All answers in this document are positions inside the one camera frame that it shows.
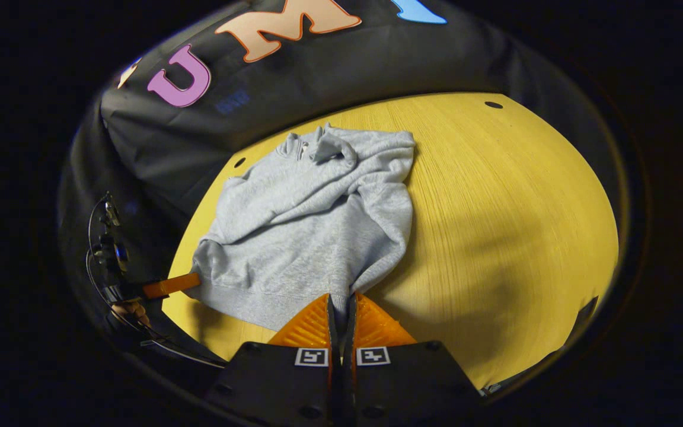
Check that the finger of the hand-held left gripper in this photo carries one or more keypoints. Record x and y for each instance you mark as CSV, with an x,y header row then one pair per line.
x,y
169,286

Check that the black backdrop cloth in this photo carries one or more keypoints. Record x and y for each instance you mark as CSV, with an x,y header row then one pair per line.
x,y
329,77

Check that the gray zip-neck sweatshirt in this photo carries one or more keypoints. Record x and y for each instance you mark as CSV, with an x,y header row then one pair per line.
x,y
318,219

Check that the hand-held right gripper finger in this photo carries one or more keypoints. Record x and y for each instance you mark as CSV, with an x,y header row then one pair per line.
x,y
335,379
348,379

